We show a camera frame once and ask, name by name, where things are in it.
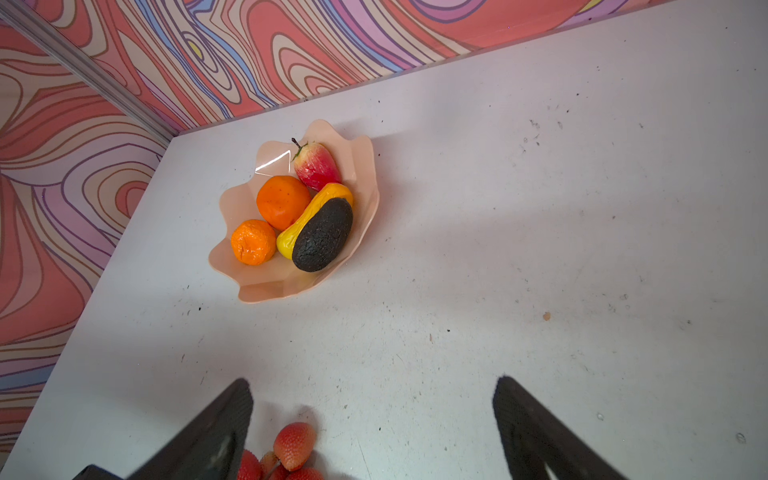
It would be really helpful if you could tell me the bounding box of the large orange fake persimmon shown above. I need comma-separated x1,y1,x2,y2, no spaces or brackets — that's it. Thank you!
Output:
256,176,312,231

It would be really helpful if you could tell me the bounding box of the red fake lychee bunch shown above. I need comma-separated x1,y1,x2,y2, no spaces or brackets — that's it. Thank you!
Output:
236,422,325,480

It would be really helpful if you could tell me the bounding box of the pink wavy fruit bowl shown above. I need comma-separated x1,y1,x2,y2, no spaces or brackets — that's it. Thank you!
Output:
208,119,380,304

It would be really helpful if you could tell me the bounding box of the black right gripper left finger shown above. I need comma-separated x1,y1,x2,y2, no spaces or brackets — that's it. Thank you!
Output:
71,377,254,480

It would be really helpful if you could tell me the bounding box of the dark fake avocado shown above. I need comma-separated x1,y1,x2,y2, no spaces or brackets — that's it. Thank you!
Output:
292,198,354,272

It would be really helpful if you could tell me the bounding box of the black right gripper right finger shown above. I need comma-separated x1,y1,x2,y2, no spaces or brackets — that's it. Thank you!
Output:
493,376,624,480

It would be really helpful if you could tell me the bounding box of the red fake apple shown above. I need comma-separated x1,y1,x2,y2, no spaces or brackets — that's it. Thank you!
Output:
292,138,343,192

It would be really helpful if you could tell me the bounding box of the small orange fake tangerine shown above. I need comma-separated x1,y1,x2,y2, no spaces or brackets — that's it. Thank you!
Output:
230,219,277,266

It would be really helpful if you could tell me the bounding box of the left rear aluminium post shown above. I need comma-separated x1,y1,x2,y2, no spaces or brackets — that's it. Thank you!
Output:
1,1,176,147

